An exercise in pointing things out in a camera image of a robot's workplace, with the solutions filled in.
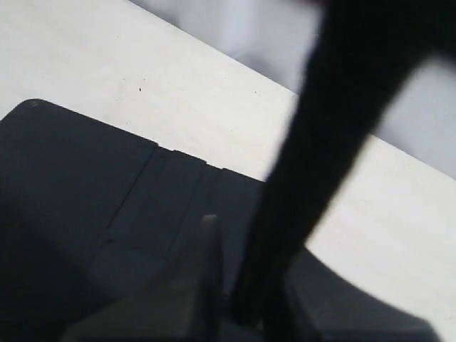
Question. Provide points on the black plastic case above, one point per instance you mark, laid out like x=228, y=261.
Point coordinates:
x=90, y=213

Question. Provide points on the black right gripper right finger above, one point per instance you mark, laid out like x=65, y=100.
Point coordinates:
x=315, y=304

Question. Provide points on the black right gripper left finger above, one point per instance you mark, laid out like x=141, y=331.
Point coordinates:
x=182, y=303

